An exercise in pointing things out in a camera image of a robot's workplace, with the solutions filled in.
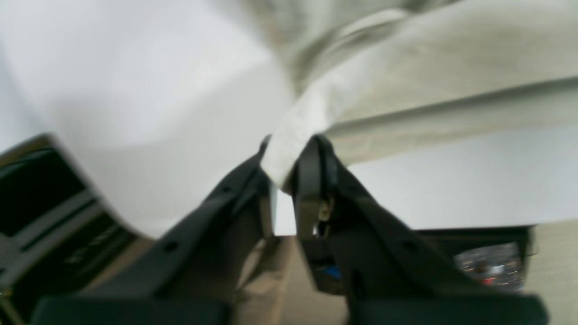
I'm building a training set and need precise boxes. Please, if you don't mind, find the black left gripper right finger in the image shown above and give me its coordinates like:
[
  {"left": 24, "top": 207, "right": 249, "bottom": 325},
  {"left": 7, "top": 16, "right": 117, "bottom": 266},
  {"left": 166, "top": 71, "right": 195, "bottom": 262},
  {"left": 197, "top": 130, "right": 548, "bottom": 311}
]
[{"left": 292, "top": 135, "right": 549, "bottom": 325}]

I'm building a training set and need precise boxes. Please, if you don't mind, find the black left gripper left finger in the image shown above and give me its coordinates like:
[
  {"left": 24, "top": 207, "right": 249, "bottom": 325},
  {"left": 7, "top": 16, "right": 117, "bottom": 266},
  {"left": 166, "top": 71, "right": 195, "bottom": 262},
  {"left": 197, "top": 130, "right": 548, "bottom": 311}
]
[{"left": 32, "top": 138, "right": 273, "bottom": 325}]

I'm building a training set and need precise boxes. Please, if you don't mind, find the beige T-shirt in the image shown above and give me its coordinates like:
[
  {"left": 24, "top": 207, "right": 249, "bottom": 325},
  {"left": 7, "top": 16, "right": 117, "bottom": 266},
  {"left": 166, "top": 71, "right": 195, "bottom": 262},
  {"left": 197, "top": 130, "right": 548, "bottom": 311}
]
[{"left": 245, "top": 0, "right": 578, "bottom": 187}]

